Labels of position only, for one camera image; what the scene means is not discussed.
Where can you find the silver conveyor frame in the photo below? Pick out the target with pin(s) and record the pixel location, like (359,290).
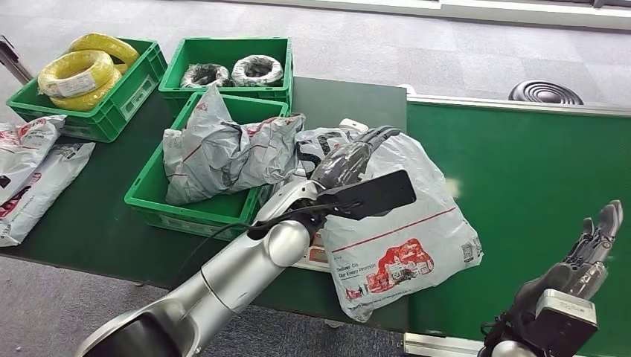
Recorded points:
(493,100)

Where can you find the white red-printed mailer bag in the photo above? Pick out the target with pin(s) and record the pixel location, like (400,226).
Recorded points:
(49,180)
(27,145)

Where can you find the crumpled grey mailer package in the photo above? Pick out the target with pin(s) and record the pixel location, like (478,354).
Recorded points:
(217,157)

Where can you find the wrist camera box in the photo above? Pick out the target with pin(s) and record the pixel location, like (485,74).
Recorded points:
(374,194)
(562,325)

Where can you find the dark metal pole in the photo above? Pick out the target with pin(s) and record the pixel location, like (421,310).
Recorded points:
(12,59)

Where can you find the green conveyor belt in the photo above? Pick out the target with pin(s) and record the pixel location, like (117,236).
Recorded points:
(517,172)

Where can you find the green crate holding mailers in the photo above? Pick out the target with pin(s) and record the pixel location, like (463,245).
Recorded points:
(197,217)

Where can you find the green crate with black coils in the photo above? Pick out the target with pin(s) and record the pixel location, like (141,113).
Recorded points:
(227,48)

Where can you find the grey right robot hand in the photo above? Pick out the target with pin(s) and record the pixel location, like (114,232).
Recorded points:
(567,276)

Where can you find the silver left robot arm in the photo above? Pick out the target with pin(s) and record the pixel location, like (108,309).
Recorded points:
(236,276)

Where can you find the black ribbed round disc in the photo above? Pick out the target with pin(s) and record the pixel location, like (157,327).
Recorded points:
(544,92)

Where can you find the green crate with yellow coils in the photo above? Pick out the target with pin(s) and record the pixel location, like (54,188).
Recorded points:
(118,111)

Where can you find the white electronic scale steel tray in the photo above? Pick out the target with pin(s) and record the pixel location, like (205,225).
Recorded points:
(315,256)

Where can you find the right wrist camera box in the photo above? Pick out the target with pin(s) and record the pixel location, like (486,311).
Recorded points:
(562,325)

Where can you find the white red-printed plastic mailer package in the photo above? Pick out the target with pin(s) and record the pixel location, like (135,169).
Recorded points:
(394,256)

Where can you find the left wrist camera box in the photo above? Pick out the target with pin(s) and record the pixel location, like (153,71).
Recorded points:
(374,194)

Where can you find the small white plastic case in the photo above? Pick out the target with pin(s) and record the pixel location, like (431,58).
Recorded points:
(352,123)

